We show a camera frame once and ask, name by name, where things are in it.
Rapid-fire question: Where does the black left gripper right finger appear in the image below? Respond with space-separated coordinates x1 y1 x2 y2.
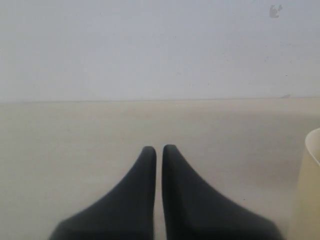
161 144 283 240

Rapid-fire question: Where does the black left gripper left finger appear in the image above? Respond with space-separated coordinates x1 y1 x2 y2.
49 146 157 240

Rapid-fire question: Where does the large cream plastic bin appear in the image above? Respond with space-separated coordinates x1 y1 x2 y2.
288 129 320 240

